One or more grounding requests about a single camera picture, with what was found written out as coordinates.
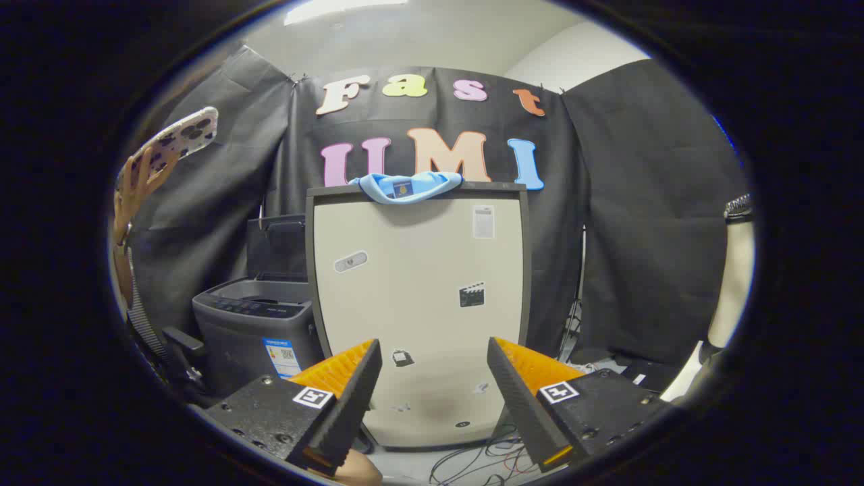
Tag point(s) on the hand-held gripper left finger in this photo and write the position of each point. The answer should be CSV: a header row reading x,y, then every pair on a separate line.
x,y
351,398

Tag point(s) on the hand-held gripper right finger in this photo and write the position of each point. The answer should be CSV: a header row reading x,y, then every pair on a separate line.
x,y
520,398

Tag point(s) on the grey washing machine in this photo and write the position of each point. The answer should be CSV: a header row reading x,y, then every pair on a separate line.
x,y
233,351

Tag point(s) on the dark washing machine lid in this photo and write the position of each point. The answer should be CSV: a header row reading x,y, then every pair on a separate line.
x,y
277,250

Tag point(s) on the light blue shirt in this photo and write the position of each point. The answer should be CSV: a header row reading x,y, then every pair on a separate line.
x,y
435,183

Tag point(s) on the person's bare limb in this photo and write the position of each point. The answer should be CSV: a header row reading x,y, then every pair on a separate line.
x,y
361,472

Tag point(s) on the black light stand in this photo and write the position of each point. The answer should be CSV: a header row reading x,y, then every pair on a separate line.
x,y
575,324

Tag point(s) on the black box with white label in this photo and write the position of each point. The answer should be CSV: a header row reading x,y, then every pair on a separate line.
x,y
658,378

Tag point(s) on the black office chair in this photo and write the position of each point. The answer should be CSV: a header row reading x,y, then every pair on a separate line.
x,y
182,341

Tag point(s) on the black backdrop cloth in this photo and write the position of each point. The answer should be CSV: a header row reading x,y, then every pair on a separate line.
x,y
628,202

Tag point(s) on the metal wristwatch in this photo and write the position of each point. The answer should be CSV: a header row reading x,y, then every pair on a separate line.
x,y
739,206

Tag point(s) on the spotted case phone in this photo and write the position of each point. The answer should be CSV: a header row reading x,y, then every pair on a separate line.
x,y
182,135

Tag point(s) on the beige cabinet with dark frame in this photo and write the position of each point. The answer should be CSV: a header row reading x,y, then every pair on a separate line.
x,y
418,283

